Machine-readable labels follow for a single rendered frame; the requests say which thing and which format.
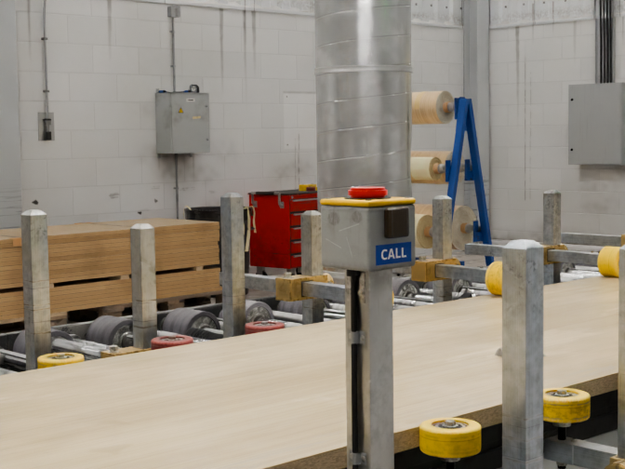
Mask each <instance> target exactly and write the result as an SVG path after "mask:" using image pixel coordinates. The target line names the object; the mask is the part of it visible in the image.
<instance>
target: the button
mask: <svg viewBox="0 0 625 469"><path fill-rule="evenodd" d="M387 194H388V190H385V187H352V188H351V190H348V195H350V196H351V198H382V197H385V195H387Z"/></svg>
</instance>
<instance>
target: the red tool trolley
mask: <svg viewBox="0 0 625 469"><path fill-rule="evenodd" d="M248 194H249V206H250V207H251V206H253V207H254V209H255V225H256V233H254V230H250V266H257V272H256V275H267V274H266V272H265V267H272V268H284V269H286V271H287V272H290V273H292V275H295V269H296V268H297V269H296V273H297V275H301V225H300V215H301V214H302V213H304V212H305V211H309V210H315V211H317V191H312V192H307V191H300V190H299V189H296V190H283V191H269V192H251V193H248Z"/></svg>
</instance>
